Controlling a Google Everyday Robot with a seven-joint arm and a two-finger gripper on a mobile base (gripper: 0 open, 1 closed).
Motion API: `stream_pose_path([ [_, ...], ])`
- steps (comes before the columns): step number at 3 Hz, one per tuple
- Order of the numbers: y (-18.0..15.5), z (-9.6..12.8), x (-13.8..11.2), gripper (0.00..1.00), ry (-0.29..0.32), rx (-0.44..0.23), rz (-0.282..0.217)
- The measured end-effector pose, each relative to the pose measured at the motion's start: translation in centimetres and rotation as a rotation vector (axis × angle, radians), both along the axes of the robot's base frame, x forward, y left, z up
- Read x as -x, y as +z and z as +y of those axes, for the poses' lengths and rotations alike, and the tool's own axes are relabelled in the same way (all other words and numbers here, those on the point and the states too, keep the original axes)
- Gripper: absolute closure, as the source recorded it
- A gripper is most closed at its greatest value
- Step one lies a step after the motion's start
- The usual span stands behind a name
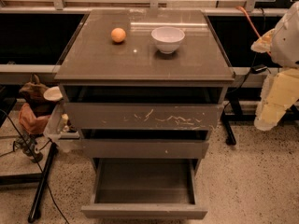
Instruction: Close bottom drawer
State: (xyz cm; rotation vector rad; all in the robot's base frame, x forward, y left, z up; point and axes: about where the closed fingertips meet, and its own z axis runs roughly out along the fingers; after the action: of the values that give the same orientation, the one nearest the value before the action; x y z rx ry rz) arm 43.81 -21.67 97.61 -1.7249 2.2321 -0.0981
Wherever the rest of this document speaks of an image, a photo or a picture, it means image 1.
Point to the grey bottom drawer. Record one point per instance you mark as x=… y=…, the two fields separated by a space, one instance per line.
x=146 y=189

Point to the scratched grey top drawer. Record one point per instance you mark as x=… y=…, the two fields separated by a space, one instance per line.
x=143 y=116

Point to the grey middle drawer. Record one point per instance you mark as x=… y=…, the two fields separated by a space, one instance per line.
x=145 y=144

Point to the brown plush toy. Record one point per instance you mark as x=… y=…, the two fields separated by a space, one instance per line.
x=33 y=93

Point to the grey floor tool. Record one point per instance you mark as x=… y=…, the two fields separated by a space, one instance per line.
x=28 y=147

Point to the white ceramic bowl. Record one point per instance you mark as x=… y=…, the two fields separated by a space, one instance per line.
x=167 y=39

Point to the grey drawer cabinet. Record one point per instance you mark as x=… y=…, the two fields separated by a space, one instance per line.
x=98 y=70

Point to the orange fruit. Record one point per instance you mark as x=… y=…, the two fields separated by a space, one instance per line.
x=118 y=35

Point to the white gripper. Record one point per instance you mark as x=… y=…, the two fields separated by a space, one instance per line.
x=287 y=42

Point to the black metal stand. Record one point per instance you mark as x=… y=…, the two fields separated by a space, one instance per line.
x=233 y=111

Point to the clear plastic bin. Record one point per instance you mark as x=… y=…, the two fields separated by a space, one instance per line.
x=60 y=133

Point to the orange cloth bag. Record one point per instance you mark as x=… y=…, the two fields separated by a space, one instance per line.
x=30 y=122

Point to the black power adapter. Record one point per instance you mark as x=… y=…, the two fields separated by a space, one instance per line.
x=256 y=69

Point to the black table leg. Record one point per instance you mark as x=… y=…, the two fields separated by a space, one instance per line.
x=42 y=183

